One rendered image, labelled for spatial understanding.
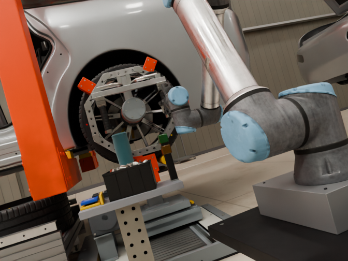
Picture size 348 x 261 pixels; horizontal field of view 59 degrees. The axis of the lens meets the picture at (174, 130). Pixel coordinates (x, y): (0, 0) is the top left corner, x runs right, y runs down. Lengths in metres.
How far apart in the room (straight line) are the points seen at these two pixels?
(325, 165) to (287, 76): 8.95
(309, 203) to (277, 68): 8.88
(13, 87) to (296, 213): 1.33
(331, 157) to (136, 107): 1.14
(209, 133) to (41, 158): 6.87
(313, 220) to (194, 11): 0.71
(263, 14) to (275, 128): 9.28
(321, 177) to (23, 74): 1.35
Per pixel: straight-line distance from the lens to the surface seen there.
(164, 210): 2.00
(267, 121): 0.82
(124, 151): 1.77
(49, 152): 1.60
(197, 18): 1.05
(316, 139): 0.93
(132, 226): 1.34
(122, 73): 1.96
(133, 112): 1.77
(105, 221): 1.76
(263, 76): 9.36
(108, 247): 1.85
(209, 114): 1.43
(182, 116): 1.39
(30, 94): 1.65
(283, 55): 9.95
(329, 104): 0.95
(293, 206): 0.97
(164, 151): 1.35
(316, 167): 0.94
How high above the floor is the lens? 0.64
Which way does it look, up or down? 1 degrees up
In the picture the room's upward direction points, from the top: 16 degrees counter-clockwise
